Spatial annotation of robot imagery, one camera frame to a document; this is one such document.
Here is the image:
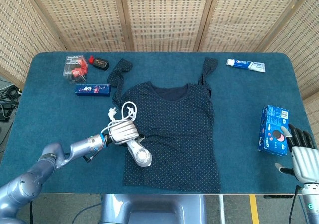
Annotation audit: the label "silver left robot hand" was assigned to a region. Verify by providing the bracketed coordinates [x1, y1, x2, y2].
[106, 120, 147, 148]

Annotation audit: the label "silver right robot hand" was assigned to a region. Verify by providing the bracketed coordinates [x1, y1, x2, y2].
[275, 123, 319, 185]

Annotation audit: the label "white power cord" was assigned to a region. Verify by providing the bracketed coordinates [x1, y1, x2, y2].
[101, 101, 139, 135]

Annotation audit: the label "white handheld garment steamer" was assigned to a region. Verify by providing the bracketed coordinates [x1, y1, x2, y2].
[125, 136, 153, 168]

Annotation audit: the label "navy dotted t-shirt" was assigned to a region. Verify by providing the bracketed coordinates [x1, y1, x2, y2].
[107, 57, 222, 194]

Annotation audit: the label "blue cookie box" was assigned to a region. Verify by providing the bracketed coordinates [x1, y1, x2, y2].
[257, 104, 291, 157]

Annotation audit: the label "long blue printed box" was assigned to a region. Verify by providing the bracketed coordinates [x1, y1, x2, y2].
[75, 83, 111, 97]

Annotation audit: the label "blue table cover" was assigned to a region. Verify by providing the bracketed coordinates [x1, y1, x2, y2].
[2, 51, 319, 195]

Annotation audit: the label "black red small device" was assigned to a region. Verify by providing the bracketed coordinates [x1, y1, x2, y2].
[89, 55, 110, 72]

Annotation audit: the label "clear box with red capsules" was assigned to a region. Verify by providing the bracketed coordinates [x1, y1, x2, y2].
[62, 55, 90, 83]

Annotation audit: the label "blue-grey robot torso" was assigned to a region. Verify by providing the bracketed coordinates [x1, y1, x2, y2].
[99, 193, 207, 224]

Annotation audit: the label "white table leg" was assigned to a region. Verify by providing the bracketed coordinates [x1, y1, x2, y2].
[218, 194, 226, 224]

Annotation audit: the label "white blue toothpaste tube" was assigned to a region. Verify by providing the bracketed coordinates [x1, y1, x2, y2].
[226, 58, 266, 73]

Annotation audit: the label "woven folding screen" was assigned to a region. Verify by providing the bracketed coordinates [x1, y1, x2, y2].
[0, 0, 319, 101]

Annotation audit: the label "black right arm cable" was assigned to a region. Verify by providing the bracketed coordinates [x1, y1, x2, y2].
[288, 185, 301, 224]

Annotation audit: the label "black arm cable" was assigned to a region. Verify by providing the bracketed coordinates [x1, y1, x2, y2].
[28, 200, 34, 224]
[288, 185, 301, 224]

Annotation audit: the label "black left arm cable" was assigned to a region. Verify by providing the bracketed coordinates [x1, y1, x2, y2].
[28, 200, 34, 224]

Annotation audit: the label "black floor cables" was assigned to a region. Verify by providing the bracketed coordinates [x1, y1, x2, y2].
[0, 83, 23, 123]

